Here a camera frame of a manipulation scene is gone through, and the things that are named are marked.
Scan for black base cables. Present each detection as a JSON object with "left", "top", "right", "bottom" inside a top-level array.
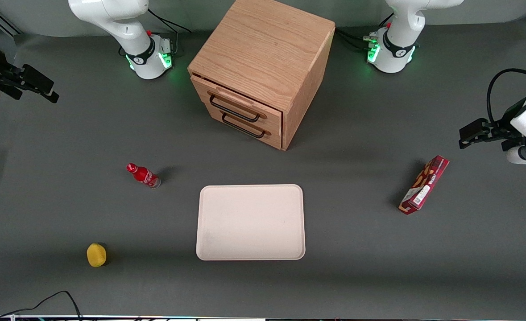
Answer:
[
  {"left": 335, "top": 26, "right": 379, "bottom": 51},
  {"left": 148, "top": 8, "right": 192, "bottom": 56}
]

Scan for black left base cables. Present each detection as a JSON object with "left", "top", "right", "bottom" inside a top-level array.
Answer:
[{"left": 335, "top": 26, "right": 379, "bottom": 51}]

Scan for wooden drawer with plain front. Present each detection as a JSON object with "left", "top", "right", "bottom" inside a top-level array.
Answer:
[{"left": 202, "top": 100, "right": 284, "bottom": 151}]

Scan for oak wooden drawer cabinet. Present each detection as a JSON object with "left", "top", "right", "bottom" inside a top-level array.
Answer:
[{"left": 187, "top": 0, "right": 336, "bottom": 151}]

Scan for black right base cables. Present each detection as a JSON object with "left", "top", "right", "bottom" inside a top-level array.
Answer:
[{"left": 148, "top": 8, "right": 192, "bottom": 56}]

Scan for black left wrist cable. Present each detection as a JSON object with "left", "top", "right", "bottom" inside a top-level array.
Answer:
[{"left": 487, "top": 68, "right": 526, "bottom": 126}]

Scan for beige rectangular tray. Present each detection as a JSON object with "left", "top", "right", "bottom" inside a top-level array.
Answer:
[{"left": 195, "top": 184, "right": 306, "bottom": 261}]

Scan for small red soda bottle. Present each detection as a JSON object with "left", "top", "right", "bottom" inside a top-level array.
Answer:
[{"left": 126, "top": 163, "right": 162, "bottom": 189}]

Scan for yellow lemon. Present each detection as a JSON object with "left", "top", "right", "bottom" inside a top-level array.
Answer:
[{"left": 87, "top": 243, "right": 108, "bottom": 268}]

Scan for black wire drawer handle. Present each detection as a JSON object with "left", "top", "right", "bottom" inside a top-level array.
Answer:
[
  {"left": 208, "top": 94, "right": 262, "bottom": 123},
  {"left": 221, "top": 112, "right": 267, "bottom": 139}
]

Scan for thin black table-edge cable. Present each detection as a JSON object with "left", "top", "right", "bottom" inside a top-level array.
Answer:
[{"left": 0, "top": 290, "right": 83, "bottom": 321}]

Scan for red snack box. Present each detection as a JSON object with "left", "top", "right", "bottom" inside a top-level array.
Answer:
[{"left": 398, "top": 155, "right": 450, "bottom": 216}]

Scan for wooden drawer with lipped front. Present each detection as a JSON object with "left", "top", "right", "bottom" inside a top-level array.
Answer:
[{"left": 190, "top": 74, "right": 284, "bottom": 134}]

